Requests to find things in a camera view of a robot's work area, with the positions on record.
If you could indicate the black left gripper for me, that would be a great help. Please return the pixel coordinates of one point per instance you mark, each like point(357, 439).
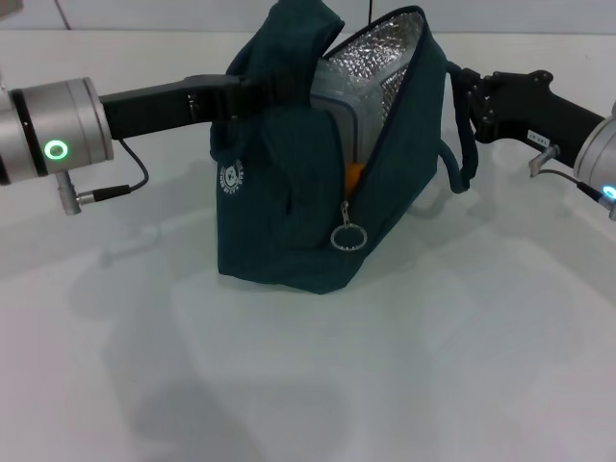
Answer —
point(154, 106)

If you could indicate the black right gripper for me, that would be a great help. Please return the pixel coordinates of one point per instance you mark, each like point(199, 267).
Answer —
point(529, 110)

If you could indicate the clear plastic lidded container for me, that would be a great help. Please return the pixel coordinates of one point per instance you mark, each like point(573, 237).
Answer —
point(346, 125)

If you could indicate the dark teal lunch bag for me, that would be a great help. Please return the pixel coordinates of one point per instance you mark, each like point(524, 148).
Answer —
point(269, 216)

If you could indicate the yellow orange pear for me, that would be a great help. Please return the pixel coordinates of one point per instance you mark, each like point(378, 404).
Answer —
point(354, 178)

